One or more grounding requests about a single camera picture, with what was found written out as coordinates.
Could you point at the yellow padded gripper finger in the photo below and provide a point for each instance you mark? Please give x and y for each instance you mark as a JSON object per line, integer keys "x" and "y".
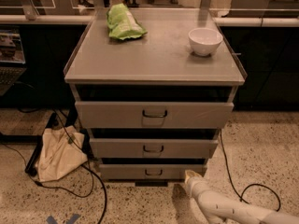
{"x": 191, "y": 175}

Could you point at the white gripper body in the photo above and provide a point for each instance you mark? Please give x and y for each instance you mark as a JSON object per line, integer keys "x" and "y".
{"x": 195, "y": 185}

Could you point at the grey bottom drawer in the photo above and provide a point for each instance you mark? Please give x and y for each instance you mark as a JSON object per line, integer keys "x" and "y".
{"x": 148, "y": 171}

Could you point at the grey drawer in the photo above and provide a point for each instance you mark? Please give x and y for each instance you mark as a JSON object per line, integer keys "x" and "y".
{"x": 148, "y": 171}
{"x": 152, "y": 148}
{"x": 169, "y": 115}

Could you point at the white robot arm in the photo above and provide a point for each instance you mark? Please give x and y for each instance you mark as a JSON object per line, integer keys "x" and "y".
{"x": 217, "y": 208}

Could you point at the grey drawer cabinet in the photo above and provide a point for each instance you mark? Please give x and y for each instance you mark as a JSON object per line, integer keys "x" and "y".
{"x": 159, "y": 67}

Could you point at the grey middle drawer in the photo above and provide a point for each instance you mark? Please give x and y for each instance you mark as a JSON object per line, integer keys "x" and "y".
{"x": 152, "y": 148}

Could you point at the grey top drawer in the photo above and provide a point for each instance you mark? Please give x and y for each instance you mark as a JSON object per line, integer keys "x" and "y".
{"x": 169, "y": 115}

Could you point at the cream tote bag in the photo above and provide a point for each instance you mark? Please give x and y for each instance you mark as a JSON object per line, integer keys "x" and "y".
{"x": 61, "y": 153}

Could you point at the white ceramic bowl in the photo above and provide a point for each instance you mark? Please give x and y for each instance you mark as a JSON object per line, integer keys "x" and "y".
{"x": 204, "y": 41}

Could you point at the green chip bag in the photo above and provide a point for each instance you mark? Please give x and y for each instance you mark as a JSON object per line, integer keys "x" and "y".
{"x": 122, "y": 24}

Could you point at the laptop computer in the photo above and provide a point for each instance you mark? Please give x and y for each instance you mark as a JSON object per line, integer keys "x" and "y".
{"x": 12, "y": 58}

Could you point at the white horizontal rail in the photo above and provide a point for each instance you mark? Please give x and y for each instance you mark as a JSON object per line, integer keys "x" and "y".
{"x": 232, "y": 22}

